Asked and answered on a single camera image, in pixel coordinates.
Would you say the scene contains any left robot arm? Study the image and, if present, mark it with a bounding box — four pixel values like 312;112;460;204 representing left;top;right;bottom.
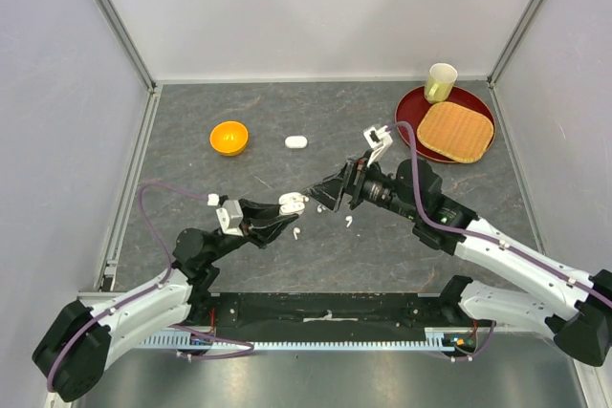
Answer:
33;192;308;402

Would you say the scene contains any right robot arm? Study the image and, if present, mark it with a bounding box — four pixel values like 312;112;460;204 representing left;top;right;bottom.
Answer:
304;157;611;367

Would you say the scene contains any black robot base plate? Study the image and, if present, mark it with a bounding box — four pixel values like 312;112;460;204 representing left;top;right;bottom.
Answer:
185;292;490;341

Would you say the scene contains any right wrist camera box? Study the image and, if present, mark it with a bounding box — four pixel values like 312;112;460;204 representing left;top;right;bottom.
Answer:
363;125;393;166

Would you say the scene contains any woven bamboo mat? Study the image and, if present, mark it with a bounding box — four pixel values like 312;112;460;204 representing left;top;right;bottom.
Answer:
417;101;494;163

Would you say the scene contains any pale yellow mug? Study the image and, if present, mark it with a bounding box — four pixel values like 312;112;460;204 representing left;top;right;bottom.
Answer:
424;63;458;104

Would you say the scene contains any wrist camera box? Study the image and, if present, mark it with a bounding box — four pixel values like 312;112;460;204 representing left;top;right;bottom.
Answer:
215;200;244;237
363;125;393;166

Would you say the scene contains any white oval closed case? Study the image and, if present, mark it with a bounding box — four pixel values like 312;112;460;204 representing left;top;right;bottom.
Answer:
284;135;308;149

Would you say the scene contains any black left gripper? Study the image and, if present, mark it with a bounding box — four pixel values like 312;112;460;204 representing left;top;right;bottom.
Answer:
206;197;298;264

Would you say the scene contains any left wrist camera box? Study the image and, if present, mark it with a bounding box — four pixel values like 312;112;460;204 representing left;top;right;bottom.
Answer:
215;200;244;237

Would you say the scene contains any slotted cable duct rail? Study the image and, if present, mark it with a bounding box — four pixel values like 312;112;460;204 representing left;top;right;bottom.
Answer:
136;329;475;354

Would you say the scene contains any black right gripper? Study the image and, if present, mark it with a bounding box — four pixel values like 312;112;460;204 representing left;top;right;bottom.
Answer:
303;149;420;221

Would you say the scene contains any orange plastic bowl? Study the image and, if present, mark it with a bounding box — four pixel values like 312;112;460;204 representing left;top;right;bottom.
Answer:
209;120;249;157

